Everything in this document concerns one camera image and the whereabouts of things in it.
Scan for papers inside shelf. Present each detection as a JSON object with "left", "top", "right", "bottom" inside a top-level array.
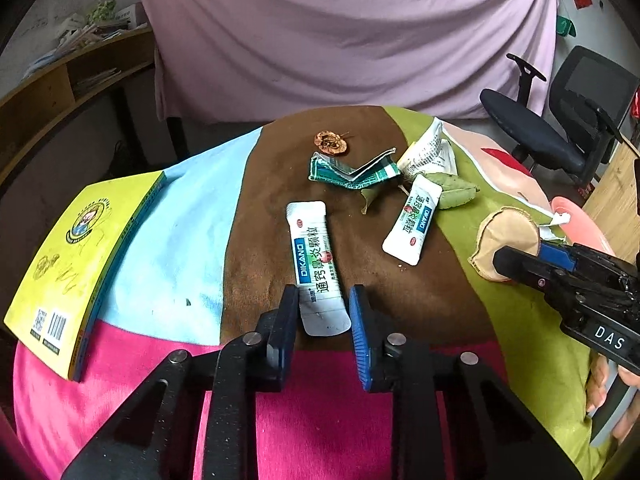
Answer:
[{"left": 75, "top": 66, "right": 124, "bottom": 95}]

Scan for white tissue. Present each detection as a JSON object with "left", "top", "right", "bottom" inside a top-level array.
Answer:
[{"left": 537, "top": 211, "right": 573, "bottom": 241}]

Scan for yellow book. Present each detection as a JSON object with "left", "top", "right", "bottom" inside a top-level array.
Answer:
[{"left": 4, "top": 170, "right": 167, "bottom": 383}]

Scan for light wooden cabinet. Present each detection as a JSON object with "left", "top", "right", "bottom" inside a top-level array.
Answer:
[{"left": 582, "top": 142, "right": 640, "bottom": 262}]

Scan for black office chair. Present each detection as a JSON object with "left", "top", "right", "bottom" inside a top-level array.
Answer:
[{"left": 479, "top": 45, "right": 640, "bottom": 188}]

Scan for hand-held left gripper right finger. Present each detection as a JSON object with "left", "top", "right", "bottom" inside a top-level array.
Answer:
[{"left": 348, "top": 285, "right": 583, "bottom": 480}]

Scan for white printed packet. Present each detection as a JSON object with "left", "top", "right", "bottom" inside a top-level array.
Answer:
[{"left": 396, "top": 117, "right": 457, "bottom": 184}]

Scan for colourful patchwork blanket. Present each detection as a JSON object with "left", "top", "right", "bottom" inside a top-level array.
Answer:
[{"left": 12, "top": 105, "right": 618, "bottom": 480}]

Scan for person's right hand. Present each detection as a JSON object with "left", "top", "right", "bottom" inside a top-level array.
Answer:
[{"left": 585, "top": 352, "right": 640, "bottom": 446}]

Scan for large white medicine sachet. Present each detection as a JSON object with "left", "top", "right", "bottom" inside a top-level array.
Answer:
[{"left": 286, "top": 201, "right": 351, "bottom": 337}]

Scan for green white packet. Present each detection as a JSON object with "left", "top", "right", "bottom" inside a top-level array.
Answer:
[{"left": 307, "top": 147, "right": 402, "bottom": 191}]

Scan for wooden wall shelf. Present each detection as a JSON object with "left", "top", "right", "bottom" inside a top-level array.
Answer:
[{"left": 0, "top": 25, "right": 156, "bottom": 186}]

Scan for small green leaf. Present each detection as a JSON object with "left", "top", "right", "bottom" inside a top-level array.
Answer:
[{"left": 359, "top": 185, "right": 392, "bottom": 215}]

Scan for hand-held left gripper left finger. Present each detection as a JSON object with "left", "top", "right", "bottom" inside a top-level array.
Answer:
[{"left": 60, "top": 284, "right": 301, "bottom": 480}]

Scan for pile of papers and books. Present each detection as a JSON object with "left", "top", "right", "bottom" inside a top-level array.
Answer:
[{"left": 22, "top": 0, "right": 151, "bottom": 78}]

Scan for dried brown fruit peel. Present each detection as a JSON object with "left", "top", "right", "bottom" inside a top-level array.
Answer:
[{"left": 314, "top": 131, "right": 353, "bottom": 154}]

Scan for pink plastic basin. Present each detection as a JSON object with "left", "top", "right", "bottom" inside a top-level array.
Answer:
[{"left": 550, "top": 196, "right": 617, "bottom": 257}]

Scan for large green leaf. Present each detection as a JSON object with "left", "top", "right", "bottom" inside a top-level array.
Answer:
[{"left": 424, "top": 172, "right": 481, "bottom": 210}]

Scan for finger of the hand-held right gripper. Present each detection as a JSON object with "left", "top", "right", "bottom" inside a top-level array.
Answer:
[
  {"left": 492, "top": 246, "right": 552, "bottom": 292},
  {"left": 539, "top": 240, "right": 577, "bottom": 272}
]

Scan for small white medicine sachet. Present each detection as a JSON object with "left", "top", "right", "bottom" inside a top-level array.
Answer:
[{"left": 382, "top": 175, "right": 443, "bottom": 267}]

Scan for pink hanging cloth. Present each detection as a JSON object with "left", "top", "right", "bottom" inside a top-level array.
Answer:
[{"left": 131, "top": 0, "right": 562, "bottom": 123}]

